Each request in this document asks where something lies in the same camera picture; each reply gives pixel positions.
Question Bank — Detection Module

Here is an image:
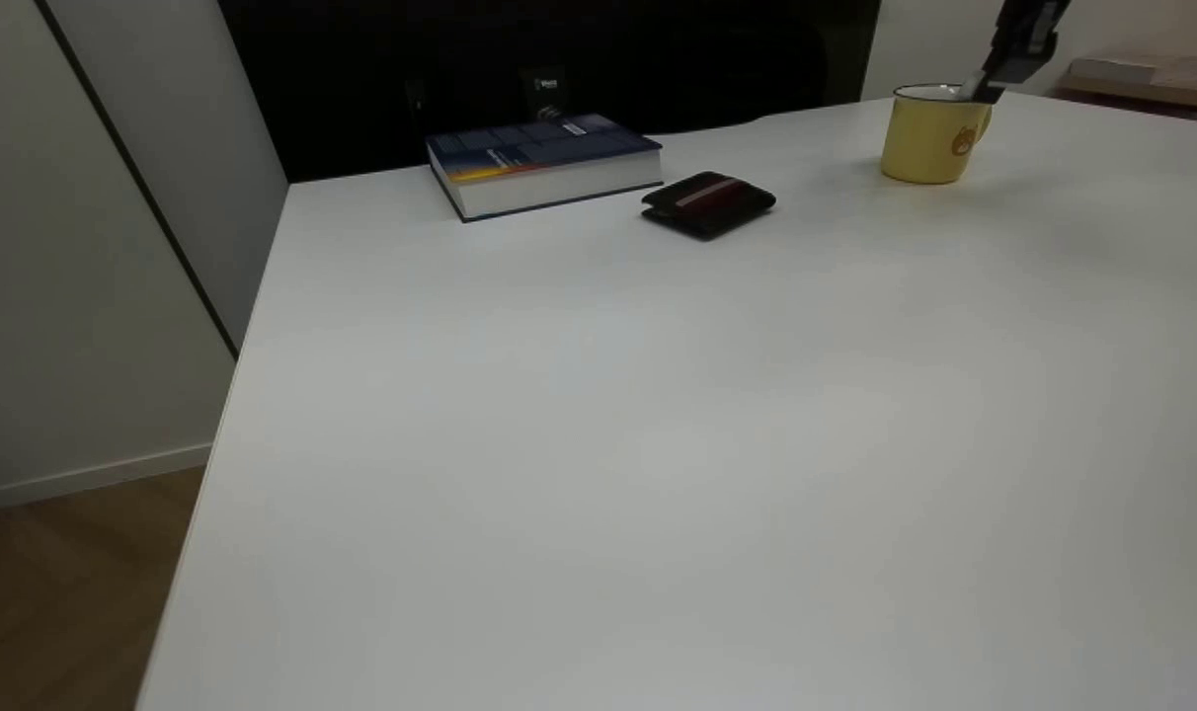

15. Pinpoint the thick blue hardcover book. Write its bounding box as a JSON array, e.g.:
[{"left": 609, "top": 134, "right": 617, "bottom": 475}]
[{"left": 423, "top": 110, "right": 667, "bottom": 227}]

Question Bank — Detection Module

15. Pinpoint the yellow mug with orange print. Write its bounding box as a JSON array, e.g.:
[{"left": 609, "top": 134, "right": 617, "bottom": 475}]
[{"left": 876, "top": 81, "right": 997, "bottom": 189}]

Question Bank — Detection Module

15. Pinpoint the black wallet with red stripe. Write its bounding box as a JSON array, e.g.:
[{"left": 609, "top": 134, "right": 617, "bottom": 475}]
[{"left": 638, "top": 172, "right": 779, "bottom": 244}]

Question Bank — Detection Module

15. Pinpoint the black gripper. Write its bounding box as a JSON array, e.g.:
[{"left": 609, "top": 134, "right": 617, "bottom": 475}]
[{"left": 967, "top": 0, "right": 1075, "bottom": 107}]

